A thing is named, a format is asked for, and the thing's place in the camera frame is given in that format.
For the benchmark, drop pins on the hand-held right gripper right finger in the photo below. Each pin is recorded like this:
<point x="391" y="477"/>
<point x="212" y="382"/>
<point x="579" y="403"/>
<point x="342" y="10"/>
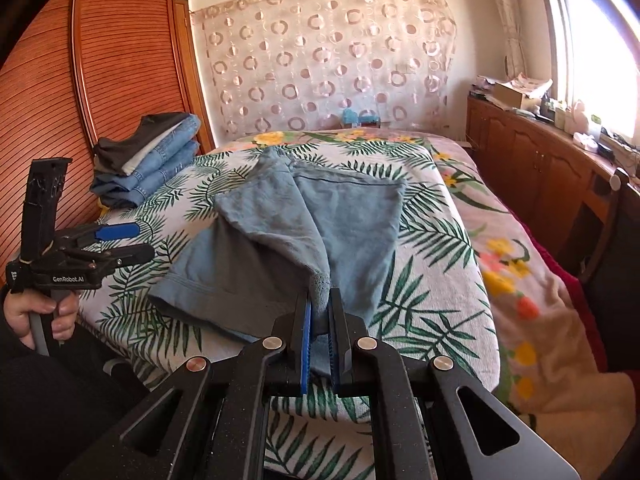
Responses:
<point x="336" y="357"/>

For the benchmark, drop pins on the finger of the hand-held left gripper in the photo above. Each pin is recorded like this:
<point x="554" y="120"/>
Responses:
<point x="117" y="231"/>
<point x="125" y="256"/>

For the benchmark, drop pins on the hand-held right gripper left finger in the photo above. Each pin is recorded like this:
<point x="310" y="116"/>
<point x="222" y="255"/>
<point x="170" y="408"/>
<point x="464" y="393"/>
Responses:
<point x="306" y="345"/>

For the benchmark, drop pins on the blue-grey pants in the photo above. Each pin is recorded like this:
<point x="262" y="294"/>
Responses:
<point x="270" y="230"/>

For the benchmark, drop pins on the person's left forearm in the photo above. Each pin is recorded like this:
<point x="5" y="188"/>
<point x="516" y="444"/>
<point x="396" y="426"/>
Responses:
<point x="55" y="410"/>

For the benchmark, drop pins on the person's left hand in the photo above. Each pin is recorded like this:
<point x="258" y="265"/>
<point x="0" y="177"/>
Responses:
<point x="20" y="310"/>

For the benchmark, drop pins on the folded blue jeans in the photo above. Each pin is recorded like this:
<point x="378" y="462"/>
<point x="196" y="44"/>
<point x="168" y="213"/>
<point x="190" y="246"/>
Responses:
<point x="172" y="145"/>
<point x="150" y="185"/>

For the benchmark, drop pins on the folded dark grey garment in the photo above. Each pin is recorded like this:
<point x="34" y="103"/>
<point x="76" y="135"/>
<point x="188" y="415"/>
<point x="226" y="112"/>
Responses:
<point x="117" y="152"/>

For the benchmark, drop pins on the folded light grey garment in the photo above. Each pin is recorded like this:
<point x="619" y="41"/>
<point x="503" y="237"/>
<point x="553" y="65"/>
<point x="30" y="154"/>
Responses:
<point x="145" y="152"/>

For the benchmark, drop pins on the palm leaf printed bedspread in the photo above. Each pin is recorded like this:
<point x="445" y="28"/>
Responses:
<point x="425" y="240"/>

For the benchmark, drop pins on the wooden headboard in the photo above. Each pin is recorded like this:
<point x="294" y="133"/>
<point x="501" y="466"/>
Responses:
<point x="100" y="75"/>

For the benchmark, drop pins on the small blue toy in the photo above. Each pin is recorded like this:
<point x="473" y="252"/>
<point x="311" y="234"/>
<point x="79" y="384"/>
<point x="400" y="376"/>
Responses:
<point x="357" y="117"/>

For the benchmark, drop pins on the red cloth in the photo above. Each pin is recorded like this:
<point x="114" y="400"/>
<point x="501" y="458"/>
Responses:
<point x="565" y="290"/>

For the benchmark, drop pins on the circle patterned sheer cloth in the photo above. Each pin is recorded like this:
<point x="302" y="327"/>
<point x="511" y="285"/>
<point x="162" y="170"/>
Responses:
<point x="325" y="50"/>

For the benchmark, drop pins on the brown wooden cabinet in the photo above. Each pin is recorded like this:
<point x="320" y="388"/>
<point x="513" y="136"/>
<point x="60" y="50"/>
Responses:
<point x="530" y="160"/>

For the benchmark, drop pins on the dark chair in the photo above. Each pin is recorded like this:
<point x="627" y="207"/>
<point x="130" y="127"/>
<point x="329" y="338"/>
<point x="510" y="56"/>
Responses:
<point x="610" y="270"/>

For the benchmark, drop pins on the cardboard box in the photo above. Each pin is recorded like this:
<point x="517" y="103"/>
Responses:
<point x="510" y="94"/>

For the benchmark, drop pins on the white plastic bottle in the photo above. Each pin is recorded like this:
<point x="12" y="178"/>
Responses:
<point x="580" y="116"/>

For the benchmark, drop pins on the patterned window curtain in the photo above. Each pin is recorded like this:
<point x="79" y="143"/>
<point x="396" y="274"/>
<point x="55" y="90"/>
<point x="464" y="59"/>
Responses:
<point x="507" y="20"/>

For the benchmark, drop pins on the window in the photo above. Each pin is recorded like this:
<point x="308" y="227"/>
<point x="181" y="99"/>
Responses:
<point x="595" y="35"/>

